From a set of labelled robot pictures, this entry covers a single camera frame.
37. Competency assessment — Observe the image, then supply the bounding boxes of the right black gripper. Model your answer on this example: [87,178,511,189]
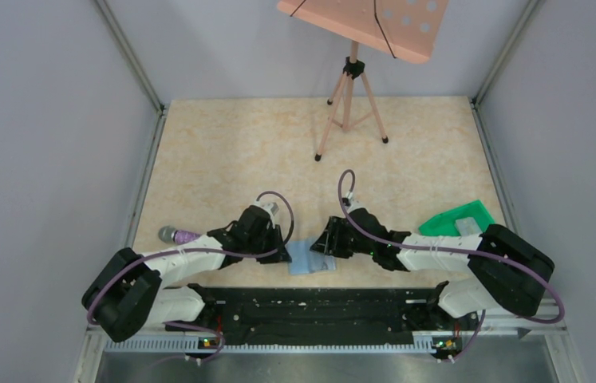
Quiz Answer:
[310,215,376,259]

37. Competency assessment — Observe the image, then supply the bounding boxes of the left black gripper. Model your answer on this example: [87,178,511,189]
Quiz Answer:
[247,223,292,264]

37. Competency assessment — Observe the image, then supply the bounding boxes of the beige card holder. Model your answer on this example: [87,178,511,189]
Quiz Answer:
[286,237,336,275]

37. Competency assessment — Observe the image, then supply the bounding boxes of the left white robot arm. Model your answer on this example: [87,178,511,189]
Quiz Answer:
[81,201,290,342]

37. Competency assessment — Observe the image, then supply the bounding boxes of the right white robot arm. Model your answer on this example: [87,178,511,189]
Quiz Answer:
[310,207,555,329]

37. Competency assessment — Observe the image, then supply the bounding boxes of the card in green bin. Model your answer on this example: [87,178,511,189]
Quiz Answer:
[454,217,483,236]

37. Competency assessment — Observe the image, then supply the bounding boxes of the green plastic bin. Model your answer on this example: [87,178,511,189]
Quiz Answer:
[419,199,495,236]

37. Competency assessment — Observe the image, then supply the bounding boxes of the purple glitter microphone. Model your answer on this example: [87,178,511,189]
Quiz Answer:
[158,226,202,245]

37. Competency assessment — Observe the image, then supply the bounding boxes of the pink music stand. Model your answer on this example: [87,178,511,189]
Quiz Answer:
[276,0,450,162]

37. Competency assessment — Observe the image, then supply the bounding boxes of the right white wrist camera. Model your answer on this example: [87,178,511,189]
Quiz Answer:
[341,192,365,214]

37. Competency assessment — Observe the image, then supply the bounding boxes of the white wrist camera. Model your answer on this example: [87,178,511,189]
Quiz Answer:
[341,192,365,214]
[257,201,279,220]

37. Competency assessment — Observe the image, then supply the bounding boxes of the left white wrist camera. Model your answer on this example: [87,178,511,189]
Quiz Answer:
[257,201,279,220]

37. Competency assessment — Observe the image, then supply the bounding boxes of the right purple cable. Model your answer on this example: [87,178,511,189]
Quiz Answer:
[337,169,566,365]

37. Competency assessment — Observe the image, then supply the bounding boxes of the purple cable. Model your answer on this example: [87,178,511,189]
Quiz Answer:
[85,191,296,365]
[337,169,566,365]

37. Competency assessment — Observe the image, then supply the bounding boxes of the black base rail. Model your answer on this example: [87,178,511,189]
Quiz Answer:
[190,283,479,347]

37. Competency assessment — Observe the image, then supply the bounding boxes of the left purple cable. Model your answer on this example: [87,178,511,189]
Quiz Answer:
[85,191,296,365]

